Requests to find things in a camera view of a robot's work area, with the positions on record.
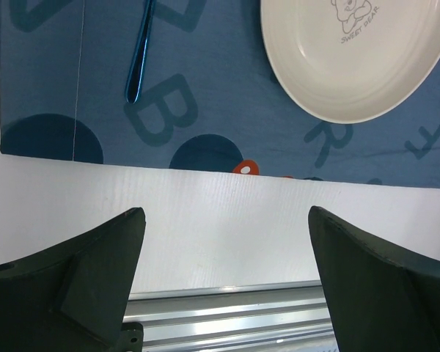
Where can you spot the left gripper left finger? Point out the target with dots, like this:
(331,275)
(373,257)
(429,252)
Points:
(72,296)

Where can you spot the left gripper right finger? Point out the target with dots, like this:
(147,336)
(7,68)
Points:
(380,296)

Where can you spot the cream round plate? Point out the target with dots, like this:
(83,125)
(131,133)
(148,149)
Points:
(350,61)

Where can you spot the blue letter placemat cloth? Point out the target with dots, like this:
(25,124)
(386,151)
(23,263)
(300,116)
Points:
(210,100)

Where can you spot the aluminium mounting rail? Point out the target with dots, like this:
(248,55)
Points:
(277,317)

